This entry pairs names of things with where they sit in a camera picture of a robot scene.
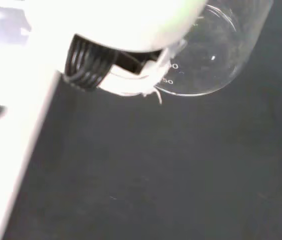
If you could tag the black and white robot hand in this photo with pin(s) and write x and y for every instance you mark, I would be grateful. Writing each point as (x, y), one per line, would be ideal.
(141, 27)

